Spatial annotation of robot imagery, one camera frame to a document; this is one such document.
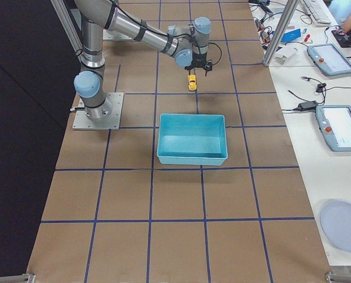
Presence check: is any near teach pendant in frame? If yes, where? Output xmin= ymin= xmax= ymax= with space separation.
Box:
xmin=315 ymin=105 xmax=351 ymax=152

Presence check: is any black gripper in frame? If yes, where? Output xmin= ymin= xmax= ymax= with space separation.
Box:
xmin=185 ymin=52 xmax=213 ymax=76

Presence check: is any light blue round plate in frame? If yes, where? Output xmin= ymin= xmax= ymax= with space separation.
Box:
xmin=320 ymin=200 xmax=351 ymax=252

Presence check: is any corner aluminium bracket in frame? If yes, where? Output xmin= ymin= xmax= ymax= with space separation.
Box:
xmin=325 ymin=272 xmax=351 ymax=283
xmin=0 ymin=274 xmax=36 ymax=283

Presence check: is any aluminium frame post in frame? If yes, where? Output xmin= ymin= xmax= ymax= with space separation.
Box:
xmin=263 ymin=0 xmax=299 ymax=67

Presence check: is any light blue plastic bin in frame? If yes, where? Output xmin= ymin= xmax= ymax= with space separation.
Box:
xmin=157 ymin=113 xmax=228 ymax=166

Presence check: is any teach pendant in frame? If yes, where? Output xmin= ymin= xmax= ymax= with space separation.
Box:
xmin=307 ymin=44 xmax=351 ymax=76
xmin=315 ymin=105 xmax=351 ymax=152

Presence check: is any left corner aluminium bracket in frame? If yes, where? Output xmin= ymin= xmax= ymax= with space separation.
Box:
xmin=0 ymin=274 xmax=36 ymax=283

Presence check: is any far teach pendant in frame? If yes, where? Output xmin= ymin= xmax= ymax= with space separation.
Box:
xmin=307 ymin=44 xmax=351 ymax=76

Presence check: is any black power adapter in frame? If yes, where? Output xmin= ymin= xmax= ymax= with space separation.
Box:
xmin=297 ymin=100 xmax=318 ymax=112

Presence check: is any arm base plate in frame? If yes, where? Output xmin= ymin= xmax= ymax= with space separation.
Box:
xmin=72 ymin=93 xmax=124 ymax=130
xmin=103 ymin=29 xmax=132 ymax=41

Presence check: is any white keyboard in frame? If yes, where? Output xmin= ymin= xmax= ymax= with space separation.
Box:
xmin=301 ymin=0 xmax=332 ymax=27

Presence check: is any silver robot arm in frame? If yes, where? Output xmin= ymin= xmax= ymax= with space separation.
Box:
xmin=74 ymin=1 xmax=111 ymax=120
xmin=75 ymin=1 xmax=213 ymax=72

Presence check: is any white folded cardboard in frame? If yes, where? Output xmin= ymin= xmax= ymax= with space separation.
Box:
xmin=274 ymin=47 xmax=298 ymax=65

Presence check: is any yellow beetle toy car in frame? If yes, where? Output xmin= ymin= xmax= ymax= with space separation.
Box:
xmin=188 ymin=74 xmax=197 ymax=91

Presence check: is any blue flat box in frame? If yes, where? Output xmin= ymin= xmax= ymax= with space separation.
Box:
xmin=281 ymin=28 xmax=301 ymax=43

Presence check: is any right corner aluminium bracket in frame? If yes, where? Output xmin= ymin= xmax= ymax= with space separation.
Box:
xmin=325 ymin=272 xmax=351 ymax=283

